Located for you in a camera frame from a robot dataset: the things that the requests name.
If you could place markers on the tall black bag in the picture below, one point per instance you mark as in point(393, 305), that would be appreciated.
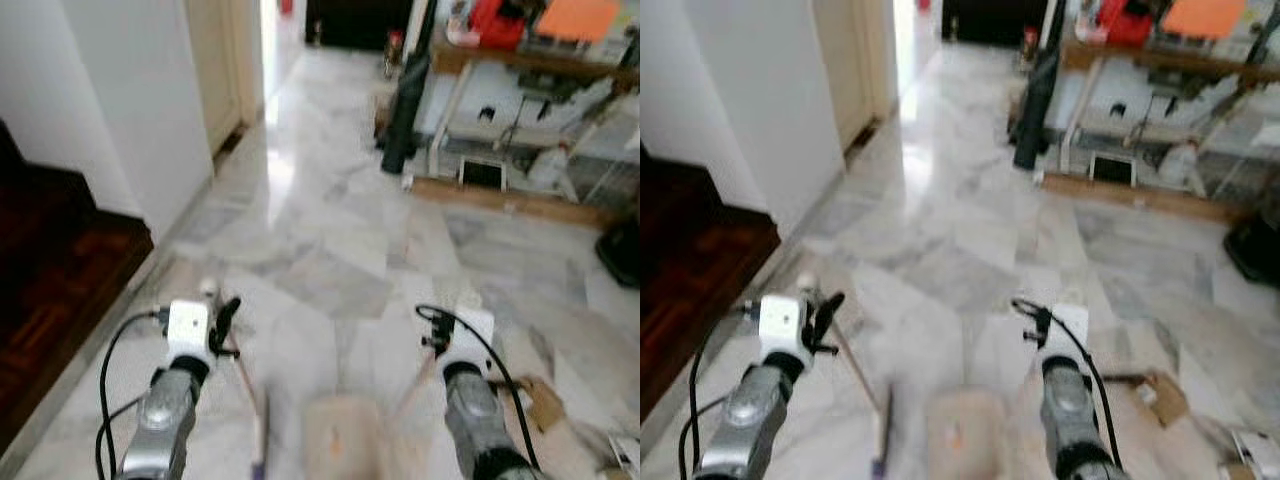
point(405, 120)
point(1035, 120)

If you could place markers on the white framed tablet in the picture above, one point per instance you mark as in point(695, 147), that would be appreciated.
point(483, 174)
point(1112, 170)

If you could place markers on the red bag on table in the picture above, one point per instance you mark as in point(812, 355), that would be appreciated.
point(1125, 20)
point(495, 22)

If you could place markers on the small clear bottle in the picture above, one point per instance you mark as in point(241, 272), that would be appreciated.
point(1030, 45)
point(393, 50)

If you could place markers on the white plastic jug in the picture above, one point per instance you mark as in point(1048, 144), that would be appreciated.
point(550, 168)
point(1180, 165)

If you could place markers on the white packaging piece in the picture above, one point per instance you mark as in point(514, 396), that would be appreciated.
point(622, 452)
point(1255, 448)

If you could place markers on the wooden table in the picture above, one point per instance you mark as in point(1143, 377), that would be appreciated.
point(500, 58)
point(1120, 55)

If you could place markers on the labelled brown cardboard box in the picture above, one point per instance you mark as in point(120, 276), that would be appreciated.
point(1165, 398)
point(542, 402)

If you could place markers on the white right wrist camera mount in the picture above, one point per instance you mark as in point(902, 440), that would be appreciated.
point(1068, 330)
point(472, 335)

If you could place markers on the long wooden plank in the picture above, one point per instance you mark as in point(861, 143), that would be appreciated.
point(1130, 193)
point(500, 198)

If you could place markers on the dark cabinet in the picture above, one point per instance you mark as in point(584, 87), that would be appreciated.
point(990, 20)
point(355, 22)

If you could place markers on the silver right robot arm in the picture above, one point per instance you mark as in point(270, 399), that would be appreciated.
point(1075, 420)
point(485, 420)

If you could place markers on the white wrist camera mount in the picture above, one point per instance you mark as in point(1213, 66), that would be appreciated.
point(188, 325)
point(780, 322)
point(1068, 330)
point(472, 335)

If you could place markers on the orange paper sheet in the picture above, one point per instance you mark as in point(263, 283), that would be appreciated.
point(1205, 16)
point(580, 18)

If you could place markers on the cream table appliance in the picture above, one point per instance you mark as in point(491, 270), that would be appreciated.
point(600, 50)
point(1235, 45)

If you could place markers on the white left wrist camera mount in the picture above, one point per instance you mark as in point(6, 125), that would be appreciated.
point(780, 322)
point(188, 325)

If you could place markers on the cream door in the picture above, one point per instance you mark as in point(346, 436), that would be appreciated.
point(215, 70)
point(845, 70)

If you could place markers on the wooden broom with white cap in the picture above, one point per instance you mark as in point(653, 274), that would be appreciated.
point(209, 288)
point(805, 282)

